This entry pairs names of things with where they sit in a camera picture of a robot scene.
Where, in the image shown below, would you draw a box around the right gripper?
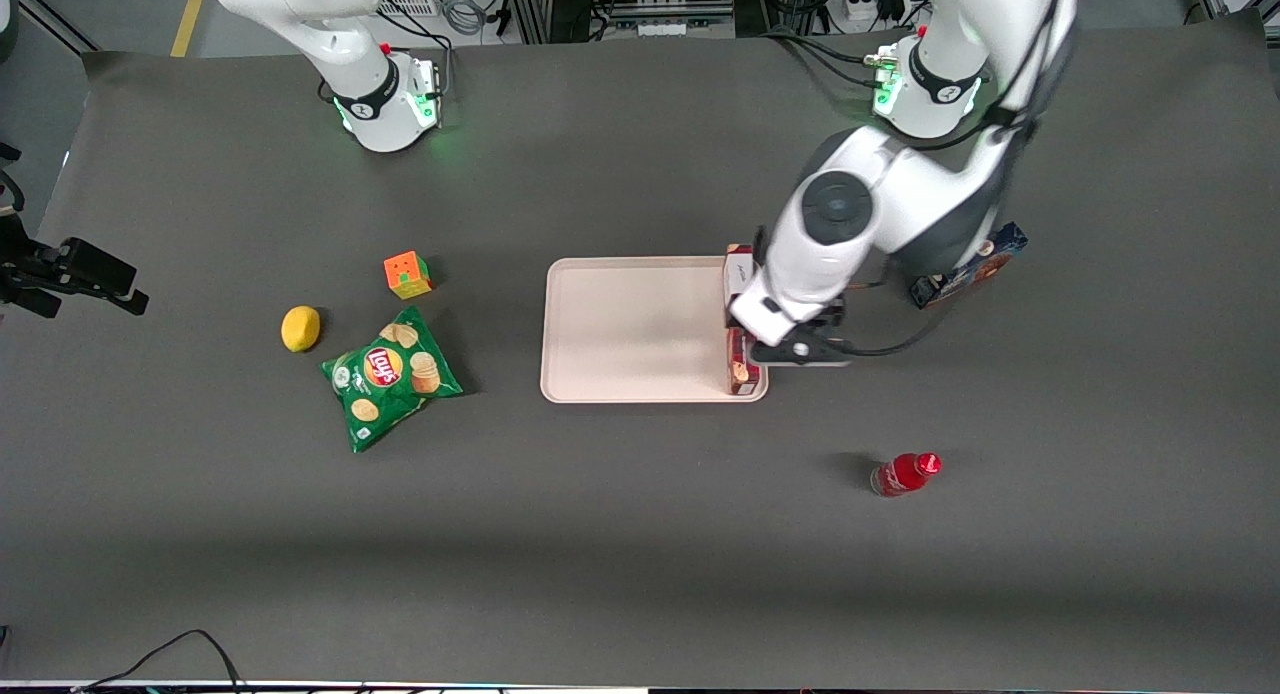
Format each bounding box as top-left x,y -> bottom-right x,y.
0,212 -> 151,320

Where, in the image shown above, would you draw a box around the red cookie box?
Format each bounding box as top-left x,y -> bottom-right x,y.
723,243 -> 765,397

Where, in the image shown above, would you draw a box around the pale pink plastic tray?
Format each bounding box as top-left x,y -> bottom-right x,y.
540,256 -> 770,405

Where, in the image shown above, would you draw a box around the blue cookie box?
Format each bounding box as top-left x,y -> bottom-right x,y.
909,222 -> 1030,310

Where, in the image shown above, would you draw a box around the yellow lemon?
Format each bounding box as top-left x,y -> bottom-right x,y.
281,305 -> 322,354

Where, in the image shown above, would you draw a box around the red drink bottle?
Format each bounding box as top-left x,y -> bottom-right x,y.
870,452 -> 943,498

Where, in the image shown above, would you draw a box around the dark grey table mat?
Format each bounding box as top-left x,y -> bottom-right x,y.
0,9 -> 1280,687

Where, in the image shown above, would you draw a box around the orange green puzzle cube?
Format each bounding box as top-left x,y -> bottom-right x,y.
383,251 -> 434,300

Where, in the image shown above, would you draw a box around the green Lay's chips bag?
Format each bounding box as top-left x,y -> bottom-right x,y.
321,306 -> 465,454

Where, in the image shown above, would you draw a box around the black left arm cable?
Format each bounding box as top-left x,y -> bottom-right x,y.
845,0 -> 1076,359

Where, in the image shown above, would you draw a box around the black left base cables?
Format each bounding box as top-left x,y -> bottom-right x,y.
758,29 -> 883,90

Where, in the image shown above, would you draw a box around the black base cables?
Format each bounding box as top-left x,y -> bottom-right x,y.
378,9 -> 454,103
758,29 -> 883,90

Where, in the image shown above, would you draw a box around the black cable at table edge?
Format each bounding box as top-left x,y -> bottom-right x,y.
72,629 -> 247,694

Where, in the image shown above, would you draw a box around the black right base cables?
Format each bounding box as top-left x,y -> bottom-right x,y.
378,9 -> 454,103

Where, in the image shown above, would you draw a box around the grey coiled cable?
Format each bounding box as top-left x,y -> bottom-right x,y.
443,0 -> 493,37

